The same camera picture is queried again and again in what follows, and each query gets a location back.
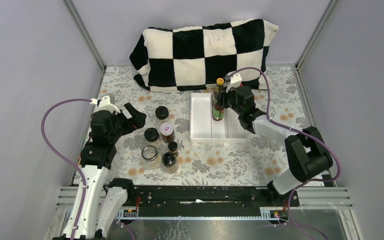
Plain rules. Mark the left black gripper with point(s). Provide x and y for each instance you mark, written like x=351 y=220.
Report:
x=138 y=120

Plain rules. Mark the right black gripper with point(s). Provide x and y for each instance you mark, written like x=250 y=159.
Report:
x=232 y=90

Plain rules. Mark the yellow cap sauce bottle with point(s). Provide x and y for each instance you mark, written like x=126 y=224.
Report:
x=217 y=111
x=219 y=84

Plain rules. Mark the black spout lid shaker jar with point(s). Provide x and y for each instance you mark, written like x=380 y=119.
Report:
x=162 y=115

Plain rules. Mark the white divided organizer tray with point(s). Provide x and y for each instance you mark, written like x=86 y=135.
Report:
x=204 y=129

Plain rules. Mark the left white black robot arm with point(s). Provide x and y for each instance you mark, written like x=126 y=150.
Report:
x=91 y=219

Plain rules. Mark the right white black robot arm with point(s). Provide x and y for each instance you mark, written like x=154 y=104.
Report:
x=306 y=152

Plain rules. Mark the floral patterned table mat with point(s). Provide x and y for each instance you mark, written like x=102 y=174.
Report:
x=255 y=162

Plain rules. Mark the glass jar with metal lid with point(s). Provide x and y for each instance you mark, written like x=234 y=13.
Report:
x=151 y=157

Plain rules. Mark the small black pepper bottle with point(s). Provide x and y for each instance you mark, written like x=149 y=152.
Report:
x=173 y=148

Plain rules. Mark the black and white checkered pillow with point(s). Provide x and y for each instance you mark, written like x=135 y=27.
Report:
x=194 y=57

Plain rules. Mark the black perforated lid spice jar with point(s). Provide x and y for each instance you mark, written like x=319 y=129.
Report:
x=170 y=163

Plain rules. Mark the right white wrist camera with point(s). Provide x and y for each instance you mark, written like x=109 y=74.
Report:
x=234 y=80

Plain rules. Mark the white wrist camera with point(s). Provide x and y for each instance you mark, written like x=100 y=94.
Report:
x=234 y=80
x=105 y=103

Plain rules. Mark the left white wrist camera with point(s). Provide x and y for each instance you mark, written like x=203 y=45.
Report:
x=105 y=103

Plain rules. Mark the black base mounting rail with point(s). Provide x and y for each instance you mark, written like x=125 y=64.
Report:
x=165 y=201

